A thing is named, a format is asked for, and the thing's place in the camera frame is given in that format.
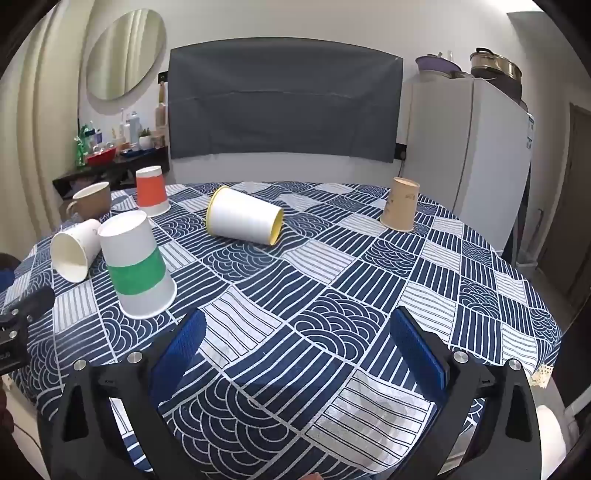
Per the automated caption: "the dark wooden door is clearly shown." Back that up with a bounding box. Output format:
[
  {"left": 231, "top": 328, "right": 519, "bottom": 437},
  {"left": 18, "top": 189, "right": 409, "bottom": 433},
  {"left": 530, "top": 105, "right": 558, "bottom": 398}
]
[{"left": 538, "top": 104, "right": 591, "bottom": 311}]

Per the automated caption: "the blue patterned tablecloth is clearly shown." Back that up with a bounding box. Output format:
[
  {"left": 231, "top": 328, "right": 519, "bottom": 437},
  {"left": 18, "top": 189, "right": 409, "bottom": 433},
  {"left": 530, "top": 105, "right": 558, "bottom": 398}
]
[{"left": 0, "top": 181, "right": 564, "bottom": 480}]

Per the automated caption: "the white stool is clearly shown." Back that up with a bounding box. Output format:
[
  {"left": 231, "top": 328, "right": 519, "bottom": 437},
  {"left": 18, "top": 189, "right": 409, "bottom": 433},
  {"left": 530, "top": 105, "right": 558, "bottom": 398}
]
[{"left": 531, "top": 405, "right": 570, "bottom": 480}]

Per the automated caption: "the plain white paper cup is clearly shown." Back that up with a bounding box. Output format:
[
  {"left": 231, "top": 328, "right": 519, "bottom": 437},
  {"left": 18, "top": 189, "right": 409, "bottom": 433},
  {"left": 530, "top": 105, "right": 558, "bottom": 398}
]
[{"left": 50, "top": 219, "right": 102, "bottom": 283}]

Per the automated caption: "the white cup with green band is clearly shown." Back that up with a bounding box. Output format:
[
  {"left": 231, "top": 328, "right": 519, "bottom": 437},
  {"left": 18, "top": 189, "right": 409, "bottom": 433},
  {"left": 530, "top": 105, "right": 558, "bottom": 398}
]
[{"left": 98, "top": 211, "right": 178, "bottom": 319}]

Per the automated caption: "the white cup with yellow inside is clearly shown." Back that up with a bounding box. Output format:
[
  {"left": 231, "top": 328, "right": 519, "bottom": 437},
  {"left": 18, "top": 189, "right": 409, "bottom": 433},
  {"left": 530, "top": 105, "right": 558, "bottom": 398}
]
[{"left": 206, "top": 186, "right": 284, "bottom": 246}]

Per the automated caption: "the oval wall mirror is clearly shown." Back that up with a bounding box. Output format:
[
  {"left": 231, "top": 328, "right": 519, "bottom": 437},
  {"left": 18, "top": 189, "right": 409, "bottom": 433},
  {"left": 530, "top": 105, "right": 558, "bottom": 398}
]
[{"left": 86, "top": 9, "right": 167, "bottom": 101}]

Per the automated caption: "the green bottle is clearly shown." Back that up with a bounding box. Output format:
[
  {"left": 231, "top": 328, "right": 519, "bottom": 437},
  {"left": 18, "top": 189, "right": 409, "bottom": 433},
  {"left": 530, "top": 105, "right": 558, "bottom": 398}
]
[{"left": 74, "top": 123, "right": 93, "bottom": 167}]

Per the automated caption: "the dark side shelf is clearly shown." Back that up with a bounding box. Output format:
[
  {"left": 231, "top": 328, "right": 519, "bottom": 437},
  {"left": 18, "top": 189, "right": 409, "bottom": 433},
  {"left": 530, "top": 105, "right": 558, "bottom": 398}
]
[{"left": 52, "top": 147, "right": 172, "bottom": 200}]

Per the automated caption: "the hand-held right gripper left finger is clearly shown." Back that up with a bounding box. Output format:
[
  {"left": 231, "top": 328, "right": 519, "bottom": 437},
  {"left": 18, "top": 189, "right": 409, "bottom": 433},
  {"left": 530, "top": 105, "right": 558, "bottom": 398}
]
[{"left": 39, "top": 308, "right": 208, "bottom": 480}]

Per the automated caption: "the steel pot with lid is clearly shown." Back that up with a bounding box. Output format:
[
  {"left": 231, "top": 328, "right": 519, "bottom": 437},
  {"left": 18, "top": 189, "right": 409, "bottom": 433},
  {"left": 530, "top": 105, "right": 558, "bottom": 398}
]
[{"left": 470, "top": 47, "right": 523, "bottom": 80}]

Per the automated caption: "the brown ceramic mug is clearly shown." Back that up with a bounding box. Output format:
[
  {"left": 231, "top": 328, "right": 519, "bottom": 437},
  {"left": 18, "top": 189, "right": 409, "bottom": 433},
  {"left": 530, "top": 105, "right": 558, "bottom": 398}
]
[{"left": 66, "top": 182, "right": 113, "bottom": 221}]

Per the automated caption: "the beige curtain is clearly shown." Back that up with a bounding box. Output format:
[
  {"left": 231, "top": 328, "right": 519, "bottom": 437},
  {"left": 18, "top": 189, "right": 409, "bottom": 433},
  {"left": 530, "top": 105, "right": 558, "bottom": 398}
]
[{"left": 0, "top": 0, "right": 95, "bottom": 259}]

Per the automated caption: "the orange and white paper cup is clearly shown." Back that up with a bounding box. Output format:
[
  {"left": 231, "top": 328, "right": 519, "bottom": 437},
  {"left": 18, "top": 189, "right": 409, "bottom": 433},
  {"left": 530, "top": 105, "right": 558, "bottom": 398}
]
[{"left": 136, "top": 165, "right": 171, "bottom": 217}]

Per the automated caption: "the purple bowl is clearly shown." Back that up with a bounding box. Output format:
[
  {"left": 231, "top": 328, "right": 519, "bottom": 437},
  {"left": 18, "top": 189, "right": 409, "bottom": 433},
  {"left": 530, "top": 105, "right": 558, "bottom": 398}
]
[{"left": 414, "top": 54, "right": 468, "bottom": 80}]

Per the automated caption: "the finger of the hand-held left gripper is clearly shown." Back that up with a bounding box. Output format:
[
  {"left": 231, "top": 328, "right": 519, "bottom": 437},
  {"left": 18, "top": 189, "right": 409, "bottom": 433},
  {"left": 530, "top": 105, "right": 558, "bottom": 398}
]
[{"left": 0, "top": 287, "right": 56, "bottom": 325}]

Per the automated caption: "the white refrigerator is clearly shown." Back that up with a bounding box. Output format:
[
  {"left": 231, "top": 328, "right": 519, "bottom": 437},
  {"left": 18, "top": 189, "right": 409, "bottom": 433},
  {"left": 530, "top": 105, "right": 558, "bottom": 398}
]
[{"left": 396, "top": 74, "right": 536, "bottom": 252}]

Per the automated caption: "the brown kraft paper cup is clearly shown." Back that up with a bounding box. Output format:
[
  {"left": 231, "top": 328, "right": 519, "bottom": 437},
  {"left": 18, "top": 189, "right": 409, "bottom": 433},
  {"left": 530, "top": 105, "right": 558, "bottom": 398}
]
[{"left": 379, "top": 177, "right": 421, "bottom": 232}]

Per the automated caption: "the grey cloth cover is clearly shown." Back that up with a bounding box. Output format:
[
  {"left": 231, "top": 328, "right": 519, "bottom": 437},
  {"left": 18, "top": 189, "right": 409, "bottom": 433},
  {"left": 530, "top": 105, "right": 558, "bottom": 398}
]
[{"left": 166, "top": 39, "right": 404, "bottom": 163}]

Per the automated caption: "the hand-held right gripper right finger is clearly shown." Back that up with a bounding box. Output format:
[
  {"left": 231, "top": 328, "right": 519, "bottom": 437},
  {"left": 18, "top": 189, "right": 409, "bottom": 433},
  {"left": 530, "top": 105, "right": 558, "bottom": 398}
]
[{"left": 390, "top": 305, "right": 542, "bottom": 480}]

